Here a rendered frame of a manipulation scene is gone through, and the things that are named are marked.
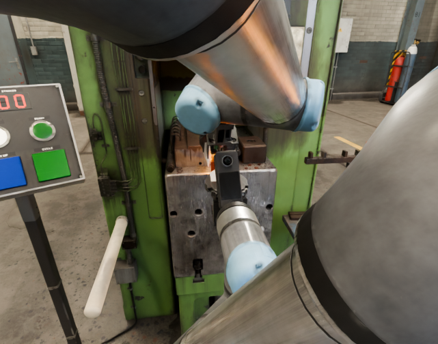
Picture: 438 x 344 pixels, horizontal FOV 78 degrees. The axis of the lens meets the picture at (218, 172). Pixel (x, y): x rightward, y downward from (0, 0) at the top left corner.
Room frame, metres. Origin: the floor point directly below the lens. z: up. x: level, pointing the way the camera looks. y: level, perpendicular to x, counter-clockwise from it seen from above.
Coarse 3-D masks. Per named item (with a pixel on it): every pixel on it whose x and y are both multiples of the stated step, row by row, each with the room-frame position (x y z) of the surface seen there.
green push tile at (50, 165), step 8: (48, 152) 0.67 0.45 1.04; (56, 152) 0.68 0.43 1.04; (64, 152) 0.68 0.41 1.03; (40, 160) 0.65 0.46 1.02; (48, 160) 0.66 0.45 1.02; (56, 160) 0.66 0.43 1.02; (64, 160) 0.67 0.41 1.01; (40, 168) 0.64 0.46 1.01; (48, 168) 0.64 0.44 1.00; (56, 168) 0.65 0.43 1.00; (64, 168) 0.66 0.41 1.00; (40, 176) 0.63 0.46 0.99; (48, 176) 0.63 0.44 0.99; (56, 176) 0.64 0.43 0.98; (64, 176) 0.65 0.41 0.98
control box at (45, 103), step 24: (24, 96) 0.73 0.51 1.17; (48, 96) 0.75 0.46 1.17; (0, 120) 0.67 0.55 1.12; (24, 120) 0.69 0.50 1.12; (48, 120) 0.72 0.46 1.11; (24, 144) 0.66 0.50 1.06; (48, 144) 0.68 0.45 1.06; (72, 144) 0.71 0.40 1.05; (24, 168) 0.63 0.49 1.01; (72, 168) 0.68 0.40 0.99; (0, 192) 0.58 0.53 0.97; (24, 192) 0.60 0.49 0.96
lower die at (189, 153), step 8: (176, 120) 1.26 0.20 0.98; (176, 128) 1.12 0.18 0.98; (184, 128) 1.12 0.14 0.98; (176, 136) 1.01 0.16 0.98; (184, 136) 1.01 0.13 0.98; (192, 136) 0.98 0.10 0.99; (176, 144) 0.91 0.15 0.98; (184, 144) 0.91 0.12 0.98; (192, 144) 0.88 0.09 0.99; (176, 152) 0.86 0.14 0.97; (184, 152) 0.86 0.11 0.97; (192, 152) 0.86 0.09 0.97; (200, 152) 0.87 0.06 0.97; (176, 160) 0.86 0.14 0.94; (184, 160) 0.86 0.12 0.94; (192, 160) 0.86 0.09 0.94; (200, 160) 0.87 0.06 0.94
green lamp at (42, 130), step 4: (36, 124) 0.70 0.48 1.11; (40, 124) 0.70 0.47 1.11; (44, 124) 0.71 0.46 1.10; (48, 124) 0.71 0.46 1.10; (36, 128) 0.69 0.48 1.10; (40, 128) 0.70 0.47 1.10; (44, 128) 0.70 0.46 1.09; (48, 128) 0.70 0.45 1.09; (36, 132) 0.69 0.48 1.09; (40, 132) 0.69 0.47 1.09; (44, 132) 0.69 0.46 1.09; (48, 132) 0.70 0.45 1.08; (52, 132) 0.70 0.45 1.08; (36, 136) 0.68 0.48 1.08; (40, 136) 0.69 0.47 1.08; (44, 136) 0.69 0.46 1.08; (48, 136) 0.69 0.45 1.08
